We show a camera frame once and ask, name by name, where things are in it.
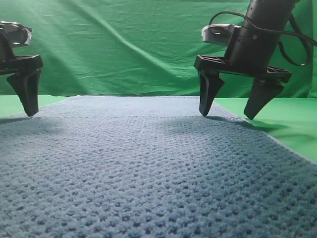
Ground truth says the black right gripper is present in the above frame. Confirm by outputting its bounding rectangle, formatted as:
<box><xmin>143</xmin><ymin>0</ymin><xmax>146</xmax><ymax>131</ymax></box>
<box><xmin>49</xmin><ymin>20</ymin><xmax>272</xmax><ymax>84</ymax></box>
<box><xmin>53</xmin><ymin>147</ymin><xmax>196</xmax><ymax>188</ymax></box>
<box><xmin>194</xmin><ymin>0</ymin><xmax>296</xmax><ymax>119</ymax></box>

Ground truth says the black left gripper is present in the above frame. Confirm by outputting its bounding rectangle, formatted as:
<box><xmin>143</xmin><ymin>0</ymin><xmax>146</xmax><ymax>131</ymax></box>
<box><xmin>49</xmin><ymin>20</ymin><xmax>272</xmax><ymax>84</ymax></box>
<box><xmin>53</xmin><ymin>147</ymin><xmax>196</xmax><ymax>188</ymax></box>
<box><xmin>0</xmin><ymin>33</ymin><xmax>43</xmax><ymax>117</ymax></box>

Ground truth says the blue waffle-weave towel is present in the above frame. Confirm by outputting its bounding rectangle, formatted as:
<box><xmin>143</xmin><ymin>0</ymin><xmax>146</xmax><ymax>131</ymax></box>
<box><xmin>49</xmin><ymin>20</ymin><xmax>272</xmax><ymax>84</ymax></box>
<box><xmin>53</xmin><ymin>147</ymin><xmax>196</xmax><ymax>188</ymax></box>
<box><xmin>0</xmin><ymin>96</ymin><xmax>317</xmax><ymax>238</ymax></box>

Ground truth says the green backdrop cloth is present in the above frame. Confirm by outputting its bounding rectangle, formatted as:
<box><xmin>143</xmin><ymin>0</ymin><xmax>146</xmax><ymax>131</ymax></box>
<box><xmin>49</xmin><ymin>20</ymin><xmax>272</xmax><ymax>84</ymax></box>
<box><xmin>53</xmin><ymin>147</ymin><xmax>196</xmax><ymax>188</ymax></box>
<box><xmin>0</xmin><ymin>0</ymin><xmax>317</xmax><ymax>99</ymax></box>

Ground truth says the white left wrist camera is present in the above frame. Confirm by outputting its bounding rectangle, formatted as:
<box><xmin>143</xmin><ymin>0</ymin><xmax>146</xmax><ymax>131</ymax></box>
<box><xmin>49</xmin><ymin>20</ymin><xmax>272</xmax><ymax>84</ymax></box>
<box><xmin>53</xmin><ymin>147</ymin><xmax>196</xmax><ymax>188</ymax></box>
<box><xmin>0</xmin><ymin>20</ymin><xmax>33</xmax><ymax>48</ymax></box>

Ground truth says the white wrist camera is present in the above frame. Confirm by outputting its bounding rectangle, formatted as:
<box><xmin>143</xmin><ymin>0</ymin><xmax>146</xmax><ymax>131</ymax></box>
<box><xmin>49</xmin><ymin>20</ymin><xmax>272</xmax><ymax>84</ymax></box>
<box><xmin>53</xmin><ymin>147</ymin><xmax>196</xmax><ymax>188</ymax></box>
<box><xmin>0</xmin><ymin>20</ymin><xmax>33</xmax><ymax>48</ymax></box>
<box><xmin>201</xmin><ymin>23</ymin><xmax>241</xmax><ymax>46</ymax></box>

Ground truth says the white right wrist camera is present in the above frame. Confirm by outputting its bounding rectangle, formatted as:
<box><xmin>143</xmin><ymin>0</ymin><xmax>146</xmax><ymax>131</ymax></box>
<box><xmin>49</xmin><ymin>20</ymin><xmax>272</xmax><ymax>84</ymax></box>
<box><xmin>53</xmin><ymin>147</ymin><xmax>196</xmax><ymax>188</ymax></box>
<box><xmin>201</xmin><ymin>23</ymin><xmax>241</xmax><ymax>46</ymax></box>

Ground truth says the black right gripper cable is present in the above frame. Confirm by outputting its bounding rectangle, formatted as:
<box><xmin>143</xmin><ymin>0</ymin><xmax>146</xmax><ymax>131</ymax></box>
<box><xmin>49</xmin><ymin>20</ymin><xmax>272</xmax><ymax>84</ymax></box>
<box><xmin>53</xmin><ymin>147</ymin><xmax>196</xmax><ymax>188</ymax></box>
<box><xmin>209</xmin><ymin>10</ymin><xmax>317</xmax><ymax>67</ymax></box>

